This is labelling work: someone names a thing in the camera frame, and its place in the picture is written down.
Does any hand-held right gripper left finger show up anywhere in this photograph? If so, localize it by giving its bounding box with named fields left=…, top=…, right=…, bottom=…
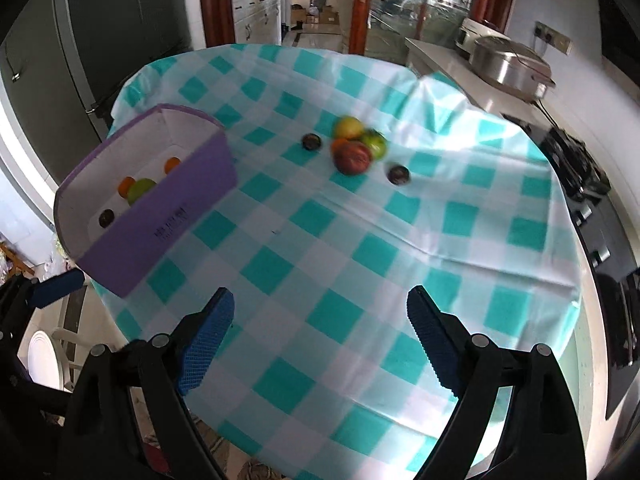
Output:
left=57, top=287, right=236, bottom=480

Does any silver electric griddle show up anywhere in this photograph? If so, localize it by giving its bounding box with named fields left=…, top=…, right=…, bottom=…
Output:
left=470, top=35, right=557, bottom=101

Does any purple cardboard box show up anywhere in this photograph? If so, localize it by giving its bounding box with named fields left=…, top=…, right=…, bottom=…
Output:
left=54, top=104, right=239, bottom=298

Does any pile of cardboard boxes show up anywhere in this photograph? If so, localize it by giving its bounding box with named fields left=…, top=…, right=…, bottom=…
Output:
left=290, top=0, right=344, bottom=29

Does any white kitchen counter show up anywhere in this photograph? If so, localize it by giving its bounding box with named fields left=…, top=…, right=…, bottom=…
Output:
left=404, top=36, right=551, bottom=126

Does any yellow apple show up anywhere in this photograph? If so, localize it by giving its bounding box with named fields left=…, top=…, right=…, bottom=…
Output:
left=333, top=116, right=364, bottom=140

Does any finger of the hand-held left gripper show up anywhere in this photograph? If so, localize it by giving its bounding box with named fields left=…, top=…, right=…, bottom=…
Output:
left=0, top=269, right=87, bottom=343

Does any teal checked tablecloth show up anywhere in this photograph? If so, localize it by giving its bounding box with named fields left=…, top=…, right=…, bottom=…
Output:
left=90, top=43, right=584, bottom=476

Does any white cabinet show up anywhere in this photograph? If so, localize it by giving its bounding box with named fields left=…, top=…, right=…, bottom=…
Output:
left=230, top=0, right=284, bottom=46

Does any dark grey refrigerator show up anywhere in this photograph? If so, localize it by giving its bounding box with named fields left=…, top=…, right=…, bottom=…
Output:
left=0, top=0, right=207, bottom=183

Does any wall socket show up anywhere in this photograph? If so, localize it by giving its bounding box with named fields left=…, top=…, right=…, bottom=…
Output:
left=534, top=20, right=572, bottom=56

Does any white plastic chair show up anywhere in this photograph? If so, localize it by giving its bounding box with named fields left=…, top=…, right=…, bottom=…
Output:
left=27, top=327, right=85, bottom=397

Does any white kitchen appliance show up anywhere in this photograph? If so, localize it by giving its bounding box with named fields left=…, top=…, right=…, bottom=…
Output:
left=454, top=17, right=503, bottom=56

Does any black gas stove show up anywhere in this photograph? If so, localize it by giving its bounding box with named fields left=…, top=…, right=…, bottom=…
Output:
left=502, top=114, right=640, bottom=421

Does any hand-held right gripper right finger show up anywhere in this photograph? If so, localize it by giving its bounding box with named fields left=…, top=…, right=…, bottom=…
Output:
left=406, top=285, right=589, bottom=480

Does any red apple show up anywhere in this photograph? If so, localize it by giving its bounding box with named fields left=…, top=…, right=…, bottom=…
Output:
left=334, top=142, right=373, bottom=176

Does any wooden door frame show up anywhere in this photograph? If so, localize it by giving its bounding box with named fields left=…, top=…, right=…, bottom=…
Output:
left=197, top=0, right=236, bottom=50

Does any green apple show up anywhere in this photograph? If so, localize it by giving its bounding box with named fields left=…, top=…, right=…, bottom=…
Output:
left=362, top=130, right=389, bottom=159
left=127, top=178, right=158, bottom=205

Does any glass sliding door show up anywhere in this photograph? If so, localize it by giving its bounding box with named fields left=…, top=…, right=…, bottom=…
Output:
left=350, top=0, right=483, bottom=63

